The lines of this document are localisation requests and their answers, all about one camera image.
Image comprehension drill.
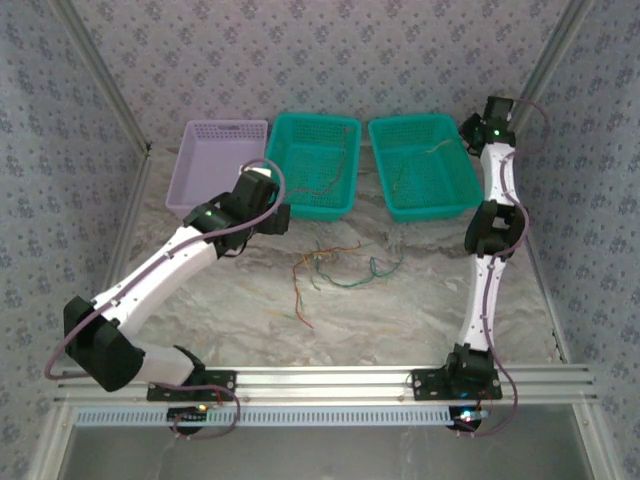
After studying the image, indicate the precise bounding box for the teal plastic basket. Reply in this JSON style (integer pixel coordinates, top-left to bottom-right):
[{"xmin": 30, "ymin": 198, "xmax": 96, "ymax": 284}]
[
  {"xmin": 367, "ymin": 113, "xmax": 484, "ymax": 224},
  {"xmin": 263, "ymin": 112, "xmax": 363, "ymax": 224}
]

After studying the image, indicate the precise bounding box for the long green cable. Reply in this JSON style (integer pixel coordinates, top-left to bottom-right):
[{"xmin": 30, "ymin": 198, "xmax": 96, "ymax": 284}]
[{"xmin": 327, "ymin": 243, "xmax": 405, "ymax": 290}]

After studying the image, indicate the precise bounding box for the purple plastic basket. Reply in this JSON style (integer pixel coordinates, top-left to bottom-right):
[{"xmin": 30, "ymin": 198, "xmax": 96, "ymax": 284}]
[{"xmin": 164, "ymin": 118, "xmax": 269, "ymax": 220}]

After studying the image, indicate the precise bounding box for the black controller board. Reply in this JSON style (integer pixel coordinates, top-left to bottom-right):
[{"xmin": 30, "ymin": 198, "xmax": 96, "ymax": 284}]
[
  {"xmin": 166, "ymin": 405, "xmax": 211, "ymax": 424},
  {"xmin": 448, "ymin": 404, "xmax": 489, "ymax": 432}
]

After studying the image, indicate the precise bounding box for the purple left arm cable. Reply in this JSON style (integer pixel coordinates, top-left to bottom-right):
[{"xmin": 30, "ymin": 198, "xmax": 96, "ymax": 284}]
[{"xmin": 43, "ymin": 157, "xmax": 289, "ymax": 442}]

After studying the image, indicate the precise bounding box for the aluminium frame post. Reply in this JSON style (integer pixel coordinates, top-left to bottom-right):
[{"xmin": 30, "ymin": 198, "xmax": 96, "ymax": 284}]
[
  {"xmin": 48, "ymin": 0, "xmax": 153, "ymax": 154},
  {"xmin": 509, "ymin": 0, "xmax": 596, "ymax": 136}
]

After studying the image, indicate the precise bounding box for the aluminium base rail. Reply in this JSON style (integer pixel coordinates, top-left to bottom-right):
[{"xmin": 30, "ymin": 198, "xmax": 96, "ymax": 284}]
[{"xmin": 52, "ymin": 364, "xmax": 599, "ymax": 406}]

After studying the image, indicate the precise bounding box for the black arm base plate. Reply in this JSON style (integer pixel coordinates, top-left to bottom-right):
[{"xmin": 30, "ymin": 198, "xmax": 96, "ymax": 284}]
[
  {"xmin": 146, "ymin": 368, "xmax": 238, "ymax": 401},
  {"xmin": 410, "ymin": 368, "xmax": 503, "ymax": 401}
]

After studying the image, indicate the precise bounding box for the white slotted cable duct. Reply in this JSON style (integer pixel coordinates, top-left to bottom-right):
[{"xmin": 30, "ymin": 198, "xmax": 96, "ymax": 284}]
[{"xmin": 73, "ymin": 404, "xmax": 454, "ymax": 429}]

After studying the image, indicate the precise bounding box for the aluminium frame leg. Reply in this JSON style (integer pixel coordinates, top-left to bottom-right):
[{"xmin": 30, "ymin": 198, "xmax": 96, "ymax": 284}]
[
  {"xmin": 572, "ymin": 402, "xmax": 619, "ymax": 480},
  {"xmin": 27, "ymin": 403, "xmax": 76, "ymax": 480}
]

